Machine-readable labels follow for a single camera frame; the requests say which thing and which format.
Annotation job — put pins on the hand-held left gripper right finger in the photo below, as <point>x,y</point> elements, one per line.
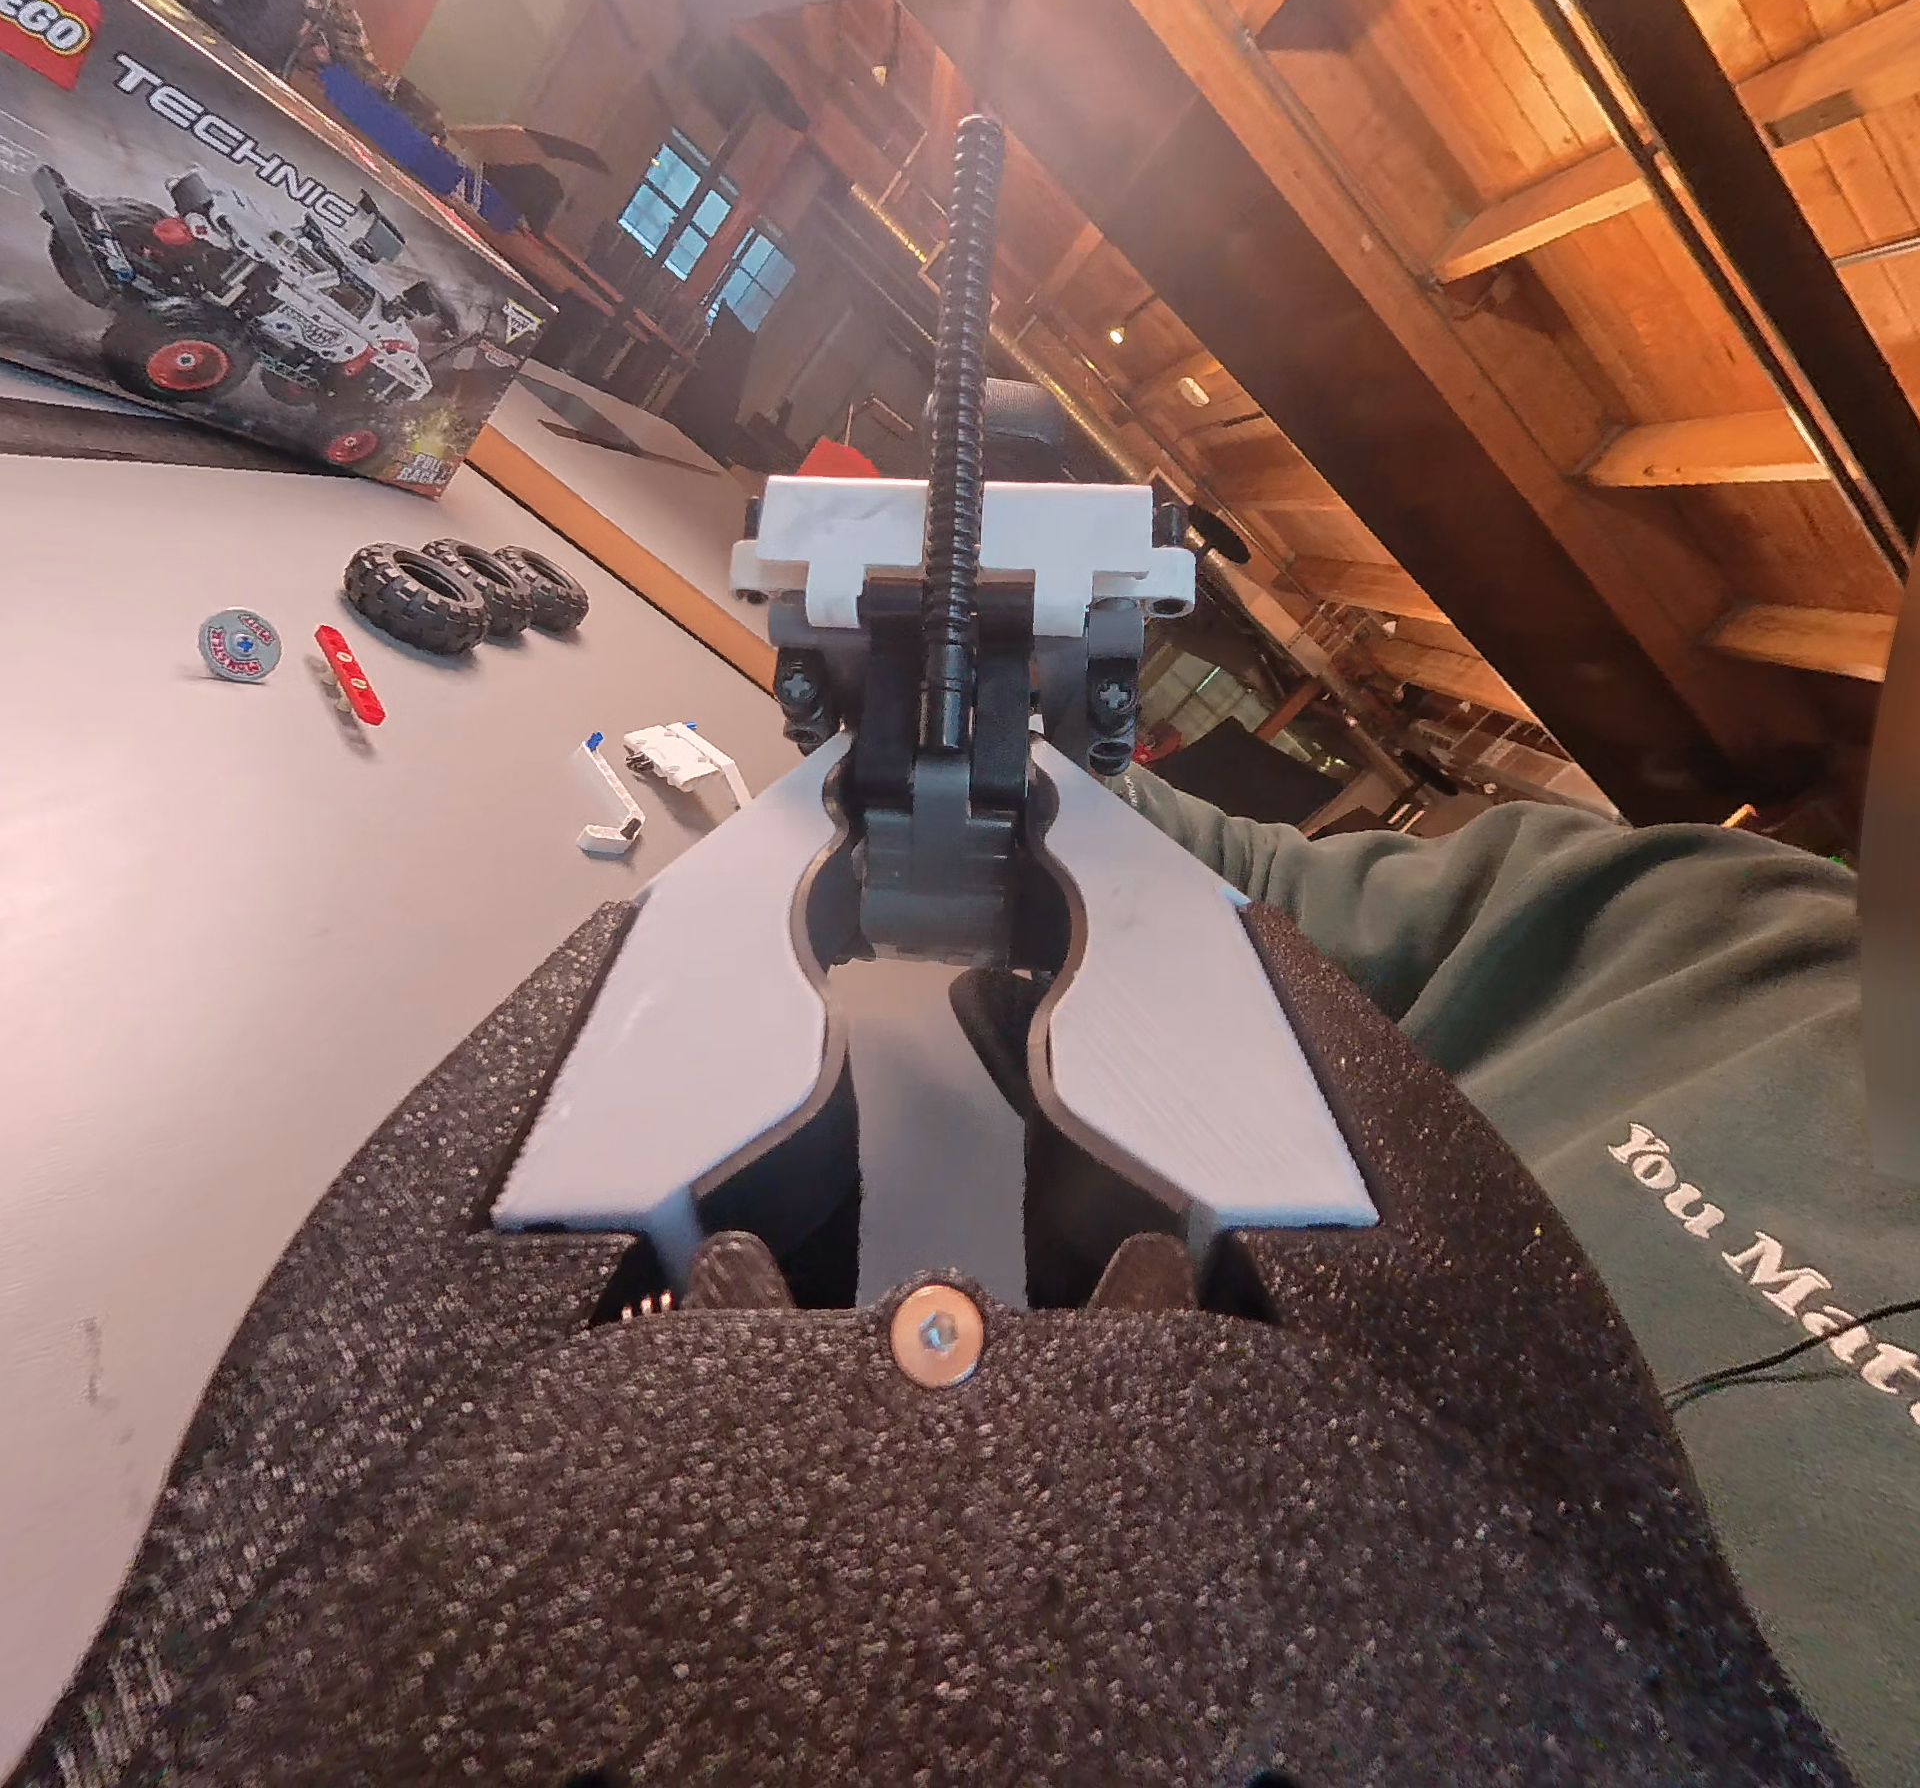
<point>1201,1054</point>

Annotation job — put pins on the person's green sweatshirt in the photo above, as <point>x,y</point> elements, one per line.
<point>1681,1130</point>

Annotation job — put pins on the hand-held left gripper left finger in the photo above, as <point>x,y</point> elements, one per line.
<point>677,1054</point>

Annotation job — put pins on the toy brick model car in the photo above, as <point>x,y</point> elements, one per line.
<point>840,544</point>

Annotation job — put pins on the red brick beam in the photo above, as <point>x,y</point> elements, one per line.
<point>348,678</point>

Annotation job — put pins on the adjoining desk with wooden edge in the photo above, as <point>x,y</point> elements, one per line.
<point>646,514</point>

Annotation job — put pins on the round grey disc piece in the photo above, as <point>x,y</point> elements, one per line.
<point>242,646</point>

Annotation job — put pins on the black toy tyre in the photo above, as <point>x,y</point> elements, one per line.
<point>557,590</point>
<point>497,584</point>
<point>406,603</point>

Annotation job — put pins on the black toy set box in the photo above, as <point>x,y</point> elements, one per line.
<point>271,198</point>

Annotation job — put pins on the white grey brick part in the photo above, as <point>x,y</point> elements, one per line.
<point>691,768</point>

